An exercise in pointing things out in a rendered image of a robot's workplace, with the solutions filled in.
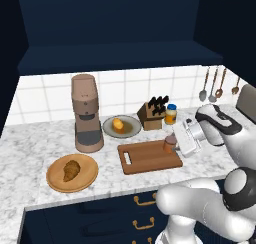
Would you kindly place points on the dark blue base cabinet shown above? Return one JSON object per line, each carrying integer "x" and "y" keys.
{"x": 93, "y": 223}

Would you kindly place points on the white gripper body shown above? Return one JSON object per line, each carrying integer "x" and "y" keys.
{"x": 185, "y": 139}

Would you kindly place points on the small brown shaker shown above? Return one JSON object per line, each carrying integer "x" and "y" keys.
{"x": 169, "y": 143}

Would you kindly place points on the grey toaster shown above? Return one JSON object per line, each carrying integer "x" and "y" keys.
{"x": 247, "y": 103}

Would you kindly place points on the wooden knife block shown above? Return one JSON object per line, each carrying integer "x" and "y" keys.
{"x": 150, "y": 117}

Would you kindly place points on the silver hanging spoon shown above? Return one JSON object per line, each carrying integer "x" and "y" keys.
{"x": 203, "y": 94}

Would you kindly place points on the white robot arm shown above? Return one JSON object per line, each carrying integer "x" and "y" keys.
{"x": 200, "y": 204}

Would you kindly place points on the round wooden plate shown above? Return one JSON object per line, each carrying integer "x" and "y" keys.
{"x": 86, "y": 174}

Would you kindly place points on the orange yellow pastry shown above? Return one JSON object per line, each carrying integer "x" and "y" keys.
{"x": 118, "y": 124}

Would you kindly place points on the brown croissant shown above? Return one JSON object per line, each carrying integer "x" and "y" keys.
{"x": 71, "y": 170}

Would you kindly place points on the wooden cutting board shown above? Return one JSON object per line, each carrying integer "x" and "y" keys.
{"x": 150, "y": 159}

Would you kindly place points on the grey round plate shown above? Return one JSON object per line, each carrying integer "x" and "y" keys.
{"x": 132, "y": 127}

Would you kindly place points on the yellow jar with blue lid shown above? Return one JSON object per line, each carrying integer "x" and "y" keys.
{"x": 170, "y": 115}

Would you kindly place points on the silver hanging ladle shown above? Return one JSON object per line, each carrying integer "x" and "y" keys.
{"x": 212, "y": 96}

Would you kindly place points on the beige coffee machine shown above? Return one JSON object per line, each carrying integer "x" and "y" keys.
{"x": 85, "y": 104}

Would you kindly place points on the small copper hanging spoon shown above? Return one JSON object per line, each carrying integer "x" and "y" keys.
{"x": 235, "y": 89}

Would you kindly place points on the dark blue wall cabinet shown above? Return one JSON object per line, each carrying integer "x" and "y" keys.
{"x": 116, "y": 31}

